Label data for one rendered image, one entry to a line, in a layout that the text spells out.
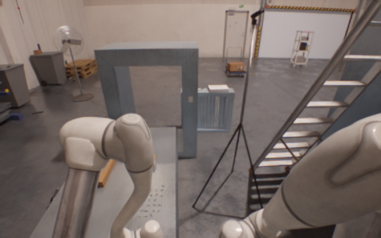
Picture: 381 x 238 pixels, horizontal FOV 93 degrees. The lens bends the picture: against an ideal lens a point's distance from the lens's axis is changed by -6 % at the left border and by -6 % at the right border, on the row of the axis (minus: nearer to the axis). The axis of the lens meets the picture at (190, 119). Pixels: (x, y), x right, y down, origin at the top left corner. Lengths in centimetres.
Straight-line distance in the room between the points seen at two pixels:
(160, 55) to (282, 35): 940
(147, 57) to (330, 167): 219
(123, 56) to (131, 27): 804
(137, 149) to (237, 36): 989
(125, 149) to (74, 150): 16
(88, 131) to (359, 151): 64
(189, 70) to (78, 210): 192
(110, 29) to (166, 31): 271
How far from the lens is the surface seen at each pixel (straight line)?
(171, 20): 1008
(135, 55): 237
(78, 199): 71
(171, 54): 229
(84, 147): 67
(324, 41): 1238
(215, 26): 1013
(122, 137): 60
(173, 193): 163
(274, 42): 1113
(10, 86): 584
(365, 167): 30
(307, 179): 34
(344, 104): 201
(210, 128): 352
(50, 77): 737
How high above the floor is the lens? 189
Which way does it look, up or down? 28 degrees down
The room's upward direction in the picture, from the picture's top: straight up
